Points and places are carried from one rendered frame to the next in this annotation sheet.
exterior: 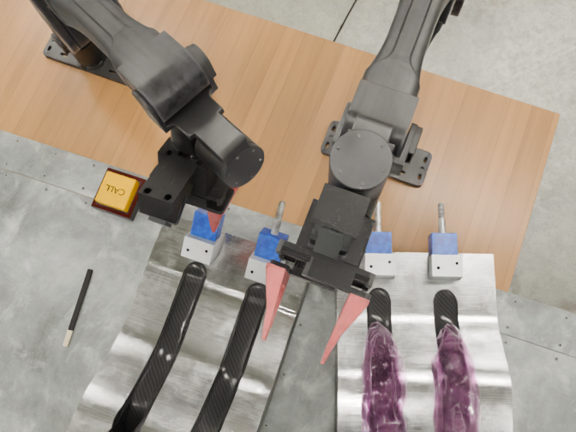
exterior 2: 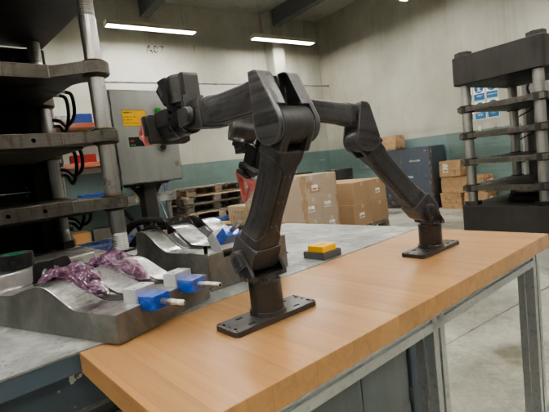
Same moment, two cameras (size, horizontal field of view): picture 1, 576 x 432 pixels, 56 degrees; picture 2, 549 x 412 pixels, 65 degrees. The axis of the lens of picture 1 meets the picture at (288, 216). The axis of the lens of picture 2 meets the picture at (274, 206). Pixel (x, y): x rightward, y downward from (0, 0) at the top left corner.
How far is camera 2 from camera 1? 1.31 m
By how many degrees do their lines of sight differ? 90
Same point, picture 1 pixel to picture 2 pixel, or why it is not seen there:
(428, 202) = (198, 331)
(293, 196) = not seen: hidden behind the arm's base
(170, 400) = (193, 230)
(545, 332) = (25, 360)
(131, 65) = not seen: hidden behind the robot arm
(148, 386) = (206, 231)
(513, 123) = (212, 391)
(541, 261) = not seen: outside the picture
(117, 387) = (213, 224)
